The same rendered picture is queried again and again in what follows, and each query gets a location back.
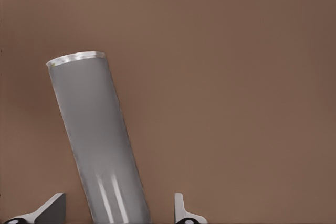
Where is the grey tennis ball tube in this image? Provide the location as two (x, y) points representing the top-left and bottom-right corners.
(46, 50), (153, 224)

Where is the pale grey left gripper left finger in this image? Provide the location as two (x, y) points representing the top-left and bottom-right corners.
(1, 192), (66, 224)

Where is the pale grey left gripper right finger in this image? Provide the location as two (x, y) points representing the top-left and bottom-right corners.
(174, 193), (208, 224)

